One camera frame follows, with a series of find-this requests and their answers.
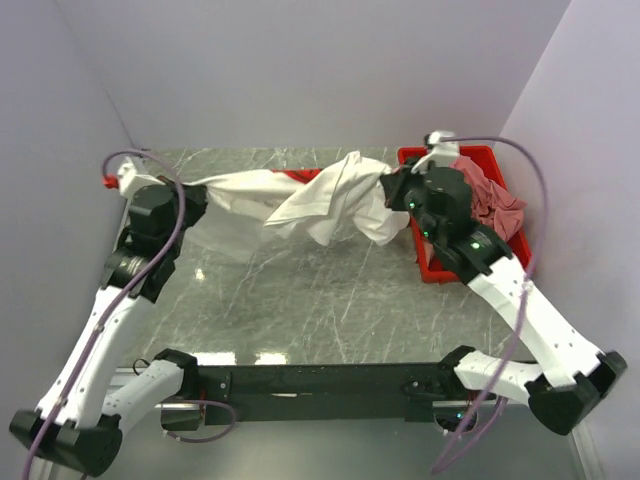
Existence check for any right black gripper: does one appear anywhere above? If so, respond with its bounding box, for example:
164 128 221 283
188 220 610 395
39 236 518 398
382 157 443 245

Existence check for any white t shirt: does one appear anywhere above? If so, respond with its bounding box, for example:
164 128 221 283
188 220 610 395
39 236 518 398
186 151 409 261

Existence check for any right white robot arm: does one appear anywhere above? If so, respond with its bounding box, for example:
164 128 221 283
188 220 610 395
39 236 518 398
380 165 627 435

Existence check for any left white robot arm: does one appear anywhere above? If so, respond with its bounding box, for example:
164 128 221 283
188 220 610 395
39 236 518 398
9 180 208 477

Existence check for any dusty pink t shirt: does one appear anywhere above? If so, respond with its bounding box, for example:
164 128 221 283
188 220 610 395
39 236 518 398
452 156 527 247

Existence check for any black base beam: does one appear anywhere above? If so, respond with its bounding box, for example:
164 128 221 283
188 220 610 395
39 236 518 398
199 363 472 422

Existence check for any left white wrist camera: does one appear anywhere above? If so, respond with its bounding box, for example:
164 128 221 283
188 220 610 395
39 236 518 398
102 155 159 200

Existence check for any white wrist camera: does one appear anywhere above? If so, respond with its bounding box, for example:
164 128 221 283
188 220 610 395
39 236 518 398
102 155 159 200
411 130 460 174

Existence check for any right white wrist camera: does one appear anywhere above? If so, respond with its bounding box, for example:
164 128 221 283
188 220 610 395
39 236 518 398
411 130 460 174

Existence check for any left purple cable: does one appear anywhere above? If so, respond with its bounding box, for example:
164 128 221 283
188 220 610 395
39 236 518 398
22 148 187 480

